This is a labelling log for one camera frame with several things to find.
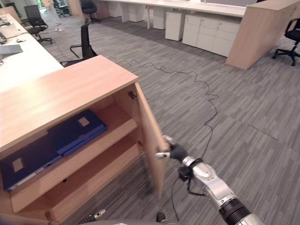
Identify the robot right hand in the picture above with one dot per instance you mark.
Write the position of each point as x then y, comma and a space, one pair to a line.
178, 152

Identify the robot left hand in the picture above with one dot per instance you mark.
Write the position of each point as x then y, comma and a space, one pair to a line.
87, 218

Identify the wooden cabinet door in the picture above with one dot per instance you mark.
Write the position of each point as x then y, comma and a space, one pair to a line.
150, 140

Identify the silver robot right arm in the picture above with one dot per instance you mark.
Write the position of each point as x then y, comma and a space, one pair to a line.
218, 187

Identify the wooden cabinet shelf board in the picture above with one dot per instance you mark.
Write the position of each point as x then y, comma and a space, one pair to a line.
77, 161

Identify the blue folder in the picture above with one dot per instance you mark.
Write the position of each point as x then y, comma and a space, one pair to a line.
79, 131
25, 161

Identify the wooden office cabinet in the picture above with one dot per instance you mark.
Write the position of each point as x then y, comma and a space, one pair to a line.
58, 89

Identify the tall wooden side cabinet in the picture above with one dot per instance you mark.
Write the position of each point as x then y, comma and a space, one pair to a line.
257, 30

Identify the black swivel office chair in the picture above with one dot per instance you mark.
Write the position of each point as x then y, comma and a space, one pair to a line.
89, 9
291, 37
35, 21
62, 8

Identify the white office desk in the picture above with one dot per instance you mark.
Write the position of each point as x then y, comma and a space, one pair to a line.
25, 68

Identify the metal door hinge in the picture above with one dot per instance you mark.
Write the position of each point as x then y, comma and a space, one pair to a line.
132, 95

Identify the black visitor chair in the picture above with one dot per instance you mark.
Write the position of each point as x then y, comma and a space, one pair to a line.
85, 44

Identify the long white desk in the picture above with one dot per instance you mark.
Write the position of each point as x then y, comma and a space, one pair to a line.
187, 6

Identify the person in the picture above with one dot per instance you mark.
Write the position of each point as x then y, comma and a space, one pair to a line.
55, 14

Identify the grey laptop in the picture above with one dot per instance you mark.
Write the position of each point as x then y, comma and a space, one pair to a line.
10, 49

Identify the wooden desk end panel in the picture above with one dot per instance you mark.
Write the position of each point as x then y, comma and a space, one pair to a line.
10, 12

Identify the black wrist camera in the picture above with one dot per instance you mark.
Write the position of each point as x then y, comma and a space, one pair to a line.
184, 174

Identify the white drawer pedestal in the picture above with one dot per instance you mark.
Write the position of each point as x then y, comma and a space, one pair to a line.
173, 25
208, 36
228, 41
191, 30
159, 18
133, 11

